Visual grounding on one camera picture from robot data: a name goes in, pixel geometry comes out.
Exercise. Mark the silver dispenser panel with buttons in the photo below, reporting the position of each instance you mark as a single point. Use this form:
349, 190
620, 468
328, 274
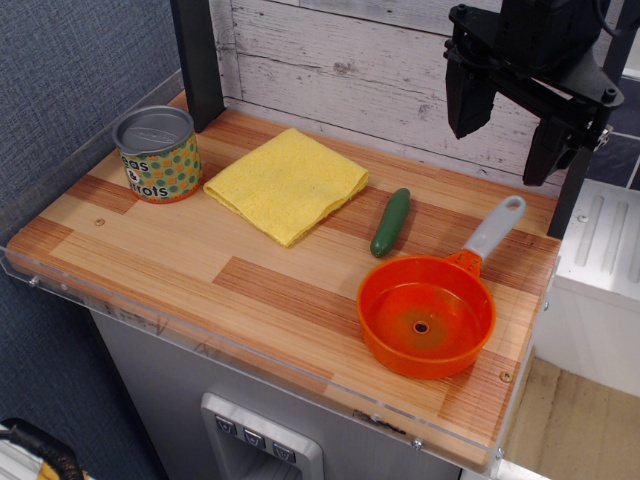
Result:
247, 445

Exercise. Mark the orange measuring cup grey handle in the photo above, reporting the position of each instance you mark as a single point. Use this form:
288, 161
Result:
429, 317

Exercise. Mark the black and yellow object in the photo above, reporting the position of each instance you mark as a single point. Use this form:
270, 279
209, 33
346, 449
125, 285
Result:
59, 457

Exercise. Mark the white toy sink drainboard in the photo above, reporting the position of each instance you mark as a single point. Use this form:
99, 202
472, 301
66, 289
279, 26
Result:
589, 324

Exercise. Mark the yellow towel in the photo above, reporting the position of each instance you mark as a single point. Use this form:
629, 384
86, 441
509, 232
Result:
287, 185

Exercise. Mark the green toy cucumber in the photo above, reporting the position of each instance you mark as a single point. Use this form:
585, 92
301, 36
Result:
391, 223

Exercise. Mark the peas and carrots can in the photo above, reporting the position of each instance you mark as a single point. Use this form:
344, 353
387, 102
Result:
159, 151

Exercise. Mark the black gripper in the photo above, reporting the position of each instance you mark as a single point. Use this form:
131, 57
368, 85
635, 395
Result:
540, 55

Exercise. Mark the grey toy fridge cabinet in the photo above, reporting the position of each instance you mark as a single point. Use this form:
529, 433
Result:
167, 382

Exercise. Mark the black left support post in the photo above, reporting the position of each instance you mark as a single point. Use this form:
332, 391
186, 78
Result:
198, 60

